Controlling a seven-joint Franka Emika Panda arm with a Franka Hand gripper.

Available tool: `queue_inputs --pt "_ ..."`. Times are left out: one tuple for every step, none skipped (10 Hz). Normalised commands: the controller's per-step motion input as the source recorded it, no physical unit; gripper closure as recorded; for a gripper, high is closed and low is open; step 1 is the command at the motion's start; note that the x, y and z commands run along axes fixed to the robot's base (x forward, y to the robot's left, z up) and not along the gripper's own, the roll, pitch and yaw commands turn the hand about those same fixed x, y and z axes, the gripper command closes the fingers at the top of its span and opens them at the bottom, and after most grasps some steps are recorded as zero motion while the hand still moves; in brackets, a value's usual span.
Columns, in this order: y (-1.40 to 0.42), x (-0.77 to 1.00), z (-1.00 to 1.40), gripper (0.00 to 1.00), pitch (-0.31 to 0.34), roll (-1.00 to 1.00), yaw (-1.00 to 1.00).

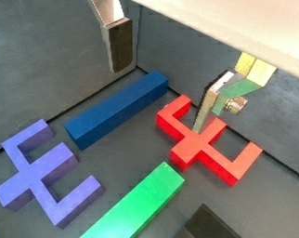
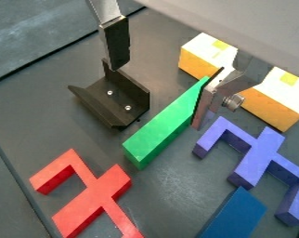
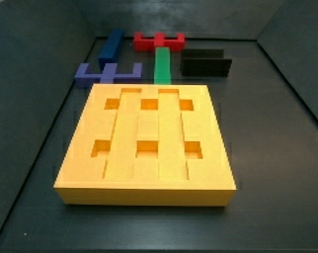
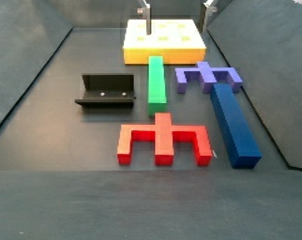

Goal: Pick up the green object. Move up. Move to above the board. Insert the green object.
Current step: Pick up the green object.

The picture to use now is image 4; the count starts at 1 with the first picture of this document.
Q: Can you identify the blue long block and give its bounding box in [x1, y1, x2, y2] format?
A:
[211, 83, 262, 169]

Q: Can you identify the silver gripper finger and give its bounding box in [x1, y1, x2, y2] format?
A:
[138, 0, 151, 35]
[203, 0, 218, 30]

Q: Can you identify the green long block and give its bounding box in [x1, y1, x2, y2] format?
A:
[149, 56, 167, 115]

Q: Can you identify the purple fork-shaped block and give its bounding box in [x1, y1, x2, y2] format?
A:
[175, 62, 243, 94]

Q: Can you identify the red fork-shaped block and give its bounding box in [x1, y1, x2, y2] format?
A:
[117, 112, 213, 166]

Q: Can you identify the black angle bracket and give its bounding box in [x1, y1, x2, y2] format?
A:
[75, 73, 135, 106]

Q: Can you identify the yellow slotted board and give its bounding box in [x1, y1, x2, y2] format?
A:
[123, 20, 207, 65]

